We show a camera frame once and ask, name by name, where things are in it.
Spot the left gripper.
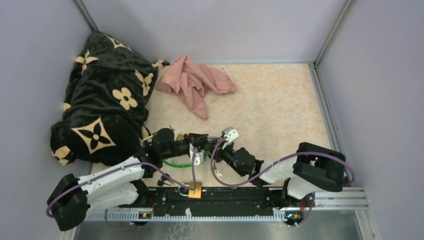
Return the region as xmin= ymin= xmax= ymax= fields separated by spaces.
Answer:
xmin=162 ymin=134 xmax=209 ymax=161

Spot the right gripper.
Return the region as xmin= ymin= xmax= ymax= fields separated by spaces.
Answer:
xmin=208 ymin=138 xmax=246 ymax=176

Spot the green cable lock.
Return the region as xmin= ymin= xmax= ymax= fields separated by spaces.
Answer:
xmin=162 ymin=136 xmax=221 ymax=169

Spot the brass padlock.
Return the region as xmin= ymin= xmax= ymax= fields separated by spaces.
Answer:
xmin=141 ymin=125 xmax=186 ymax=143
xmin=176 ymin=167 xmax=223 ymax=199

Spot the black-headed key bunch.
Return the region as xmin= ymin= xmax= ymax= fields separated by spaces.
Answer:
xmin=156 ymin=173 xmax=174 ymax=187

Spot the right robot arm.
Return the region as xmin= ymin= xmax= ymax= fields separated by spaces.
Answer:
xmin=210 ymin=140 xmax=351 ymax=206

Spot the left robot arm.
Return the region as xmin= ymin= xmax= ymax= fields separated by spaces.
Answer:
xmin=45 ymin=128 xmax=212 ymax=231

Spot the pink cloth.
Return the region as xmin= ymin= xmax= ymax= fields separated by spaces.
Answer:
xmin=154 ymin=55 xmax=237 ymax=120

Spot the black floral blanket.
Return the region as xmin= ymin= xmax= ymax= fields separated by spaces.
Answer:
xmin=50 ymin=31 xmax=168 ymax=166

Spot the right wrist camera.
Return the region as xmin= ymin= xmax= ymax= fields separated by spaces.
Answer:
xmin=221 ymin=126 xmax=240 ymax=150

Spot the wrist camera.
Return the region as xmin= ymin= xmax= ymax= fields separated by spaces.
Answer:
xmin=221 ymin=126 xmax=240 ymax=150
xmin=189 ymin=146 xmax=206 ymax=166

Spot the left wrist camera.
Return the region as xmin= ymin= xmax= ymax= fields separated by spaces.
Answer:
xmin=189 ymin=146 xmax=206 ymax=166

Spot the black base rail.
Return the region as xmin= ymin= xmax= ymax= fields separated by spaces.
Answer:
xmin=119 ymin=187 xmax=301 ymax=217

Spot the aluminium frame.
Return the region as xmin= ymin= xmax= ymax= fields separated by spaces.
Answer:
xmin=59 ymin=0 xmax=382 ymax=240

